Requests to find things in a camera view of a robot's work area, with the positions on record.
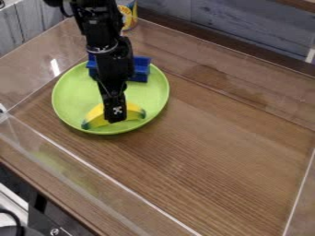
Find yellow toy banana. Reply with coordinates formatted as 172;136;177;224
81;102;147;130

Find green round plate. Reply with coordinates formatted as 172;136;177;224
52;62;169;136

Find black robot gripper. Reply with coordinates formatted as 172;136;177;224
87;36;133;124

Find blue plastic block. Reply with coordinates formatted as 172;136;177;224
87;54;151;83

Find clear acrylic tray enclosure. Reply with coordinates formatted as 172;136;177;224
0;20;315;236

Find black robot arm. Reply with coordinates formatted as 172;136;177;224
43;0;133;124

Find black cable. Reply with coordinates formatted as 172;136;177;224
0;208;24;236

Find black box with knob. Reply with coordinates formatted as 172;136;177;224
27;208;96;236

